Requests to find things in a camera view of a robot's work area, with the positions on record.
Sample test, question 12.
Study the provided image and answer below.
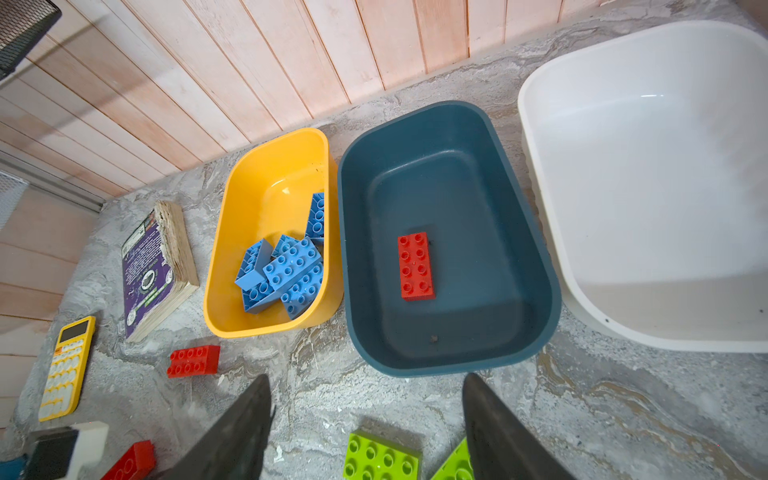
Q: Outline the white wire shelf rack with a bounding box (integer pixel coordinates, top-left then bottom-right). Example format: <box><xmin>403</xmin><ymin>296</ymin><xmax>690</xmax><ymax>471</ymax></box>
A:
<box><xmin>0</xmin><ymin>171</ymin><xmax>29</xmax><ymax>230</ymax></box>

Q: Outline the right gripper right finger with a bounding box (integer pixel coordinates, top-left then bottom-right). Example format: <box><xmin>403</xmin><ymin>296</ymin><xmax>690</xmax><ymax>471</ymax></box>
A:
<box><xmin>462</xmin><ymin>373</ymin><xmax>573</xmax><ymax>479</ymax></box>

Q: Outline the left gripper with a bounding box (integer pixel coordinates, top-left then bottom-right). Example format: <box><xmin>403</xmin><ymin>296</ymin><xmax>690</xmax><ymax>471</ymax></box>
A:
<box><xmin>1</xmin><ymin>421</ymin><xmax>109</xmax><ymax>479</ymax></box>

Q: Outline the black mesh basket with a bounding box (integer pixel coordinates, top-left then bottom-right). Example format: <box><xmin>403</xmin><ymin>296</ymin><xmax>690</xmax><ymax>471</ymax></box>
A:
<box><xmin>0</xmin><ymin>0</ymin><xmax>62</xmax><ymax>80</ymax></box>

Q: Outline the purple paperback book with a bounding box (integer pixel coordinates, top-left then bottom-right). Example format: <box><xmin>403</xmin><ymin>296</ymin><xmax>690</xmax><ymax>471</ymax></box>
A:
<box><xmin>121</xmin><ymin>201</ymin><xmax>200</xmax><ymax>343</ymax></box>

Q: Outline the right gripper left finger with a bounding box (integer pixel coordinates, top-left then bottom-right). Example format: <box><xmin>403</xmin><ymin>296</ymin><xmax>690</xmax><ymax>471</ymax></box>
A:
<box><xmin>163</xmin><ymin>374</ymin><xmax>275</xmax><ymax>479</ymax></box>

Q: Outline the red lego brick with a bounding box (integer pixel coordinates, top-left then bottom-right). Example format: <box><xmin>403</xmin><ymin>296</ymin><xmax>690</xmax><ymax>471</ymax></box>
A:
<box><xmin>397</xmin><ymin>232</ymin><xmax>436</xmax><ymax>301</ymax></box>
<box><xmin>102</xmin><ymin>440</ymin><xmax>156</xmax><ymax>480</ymax></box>

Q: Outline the teal plastic bin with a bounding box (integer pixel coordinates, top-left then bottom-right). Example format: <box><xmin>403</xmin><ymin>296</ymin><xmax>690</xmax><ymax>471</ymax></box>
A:
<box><xmin>338</xmin><ymin>101</ymin><xmax>562</xmax><ymax>377</ymax></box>

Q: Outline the white plastic bin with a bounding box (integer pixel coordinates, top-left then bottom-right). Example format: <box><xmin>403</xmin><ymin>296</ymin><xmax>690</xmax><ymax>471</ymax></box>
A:
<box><xmin>517</xmin><ymin>20</ymin><xmax>767</xmax><ymax>354</ymax></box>

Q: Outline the yellow calculator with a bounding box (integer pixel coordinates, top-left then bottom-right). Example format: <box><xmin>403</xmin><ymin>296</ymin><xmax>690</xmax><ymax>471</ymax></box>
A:
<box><xmin>38</xmin><ymin>316</ymin><xmax>96</xmax><ymax>422</ymax></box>

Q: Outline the green lego brick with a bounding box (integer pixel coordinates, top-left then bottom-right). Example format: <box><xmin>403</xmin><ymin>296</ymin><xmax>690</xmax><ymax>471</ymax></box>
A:
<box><xmin>431</xmin><ymin>438</ymin><xmax>475</xmax><ymax>480</ymax></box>
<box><xmin>342</xmin><ymin>430</ymin><xmax>421</xmax><ymax>480</ymax></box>

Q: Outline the red lego near book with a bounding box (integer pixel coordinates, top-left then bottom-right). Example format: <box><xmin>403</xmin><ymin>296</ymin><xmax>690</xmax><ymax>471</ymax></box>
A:
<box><xmin>166</xmin><ymin>345</ymin><xmax>220</xmax><ymax>379</ymax></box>

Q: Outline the yellow plastic bin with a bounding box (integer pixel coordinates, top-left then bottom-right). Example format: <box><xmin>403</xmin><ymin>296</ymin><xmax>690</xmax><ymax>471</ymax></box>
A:
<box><xmin>203</xmin><ymin>128</ymin><xmax>344</xmax><ymax>339</ymax></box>

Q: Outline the blue lego brick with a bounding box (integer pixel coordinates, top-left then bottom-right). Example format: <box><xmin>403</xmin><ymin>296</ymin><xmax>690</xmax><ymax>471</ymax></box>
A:
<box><xmin>280</xmin><ymin>262</ymin><xmax>323</xmax><ymax>320</ymax></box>
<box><xmin>242</xmin><ymin>281</ymin><xmax>281</xmax><ymax>314</ymax></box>
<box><xmin>235</xmin><ymin>239</ymin><xmax>273</xmax><ymax>291</ymax></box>
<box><xmin>271</xmin><ymin>234</ymin><xmax>298</xmax><ymax>258</ymax></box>
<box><xmin>262</xmin><ymin>238</ymin><xmax>322</xmax><ymax>295</ymax></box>
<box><xmin>305</xmin><ymin>192</ymin><xmax>325</xmax><ymax>245</ymax></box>

